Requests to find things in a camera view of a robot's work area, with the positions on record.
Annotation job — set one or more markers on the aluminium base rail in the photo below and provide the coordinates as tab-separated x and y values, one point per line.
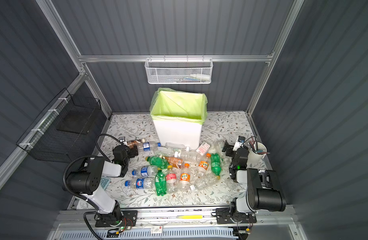
203	223

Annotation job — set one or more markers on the white wire wall basket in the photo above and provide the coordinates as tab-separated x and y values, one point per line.
177	73

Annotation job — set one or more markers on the orange label bottle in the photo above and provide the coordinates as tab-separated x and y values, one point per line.
185	177
203	165

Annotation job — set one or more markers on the white tube in basket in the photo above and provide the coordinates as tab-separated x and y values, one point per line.
201	77

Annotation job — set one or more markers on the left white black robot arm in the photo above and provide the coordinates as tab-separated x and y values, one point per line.
82	179

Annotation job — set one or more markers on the teal calculator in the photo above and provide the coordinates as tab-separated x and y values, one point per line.
104	182

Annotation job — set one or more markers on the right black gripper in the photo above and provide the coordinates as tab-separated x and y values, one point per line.
231	149

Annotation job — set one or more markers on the clear bottle blue cap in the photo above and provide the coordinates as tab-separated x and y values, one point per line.
145	171
140	184

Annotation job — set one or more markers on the green plastic bin liner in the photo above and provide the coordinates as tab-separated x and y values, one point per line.
177	106

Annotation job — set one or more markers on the white waste bin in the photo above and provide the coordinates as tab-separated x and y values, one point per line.
178	132

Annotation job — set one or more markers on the green crushed bottle lower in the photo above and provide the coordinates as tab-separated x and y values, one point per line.
160	183

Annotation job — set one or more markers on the clear bottle blue label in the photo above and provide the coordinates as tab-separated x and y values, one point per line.
148	146

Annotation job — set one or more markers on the white cup with pens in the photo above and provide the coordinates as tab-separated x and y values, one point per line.
257	153

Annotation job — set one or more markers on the clear bottle white cap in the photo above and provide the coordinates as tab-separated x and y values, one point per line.
189	156
204	182

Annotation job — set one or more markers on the brown tinted clear bottle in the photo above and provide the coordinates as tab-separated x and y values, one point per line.
131	143

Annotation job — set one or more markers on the amber tea bottle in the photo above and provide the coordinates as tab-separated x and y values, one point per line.
175	162

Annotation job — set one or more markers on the clear bottle pink label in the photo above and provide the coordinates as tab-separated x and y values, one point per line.
171	180

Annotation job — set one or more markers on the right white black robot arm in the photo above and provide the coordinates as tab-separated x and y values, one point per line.
262	187

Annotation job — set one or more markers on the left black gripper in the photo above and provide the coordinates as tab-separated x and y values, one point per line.
130	151

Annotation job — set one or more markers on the pink white carton box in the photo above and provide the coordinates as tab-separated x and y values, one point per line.
203	148

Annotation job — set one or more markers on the black wire side basket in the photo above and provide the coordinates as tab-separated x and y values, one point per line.
60	135

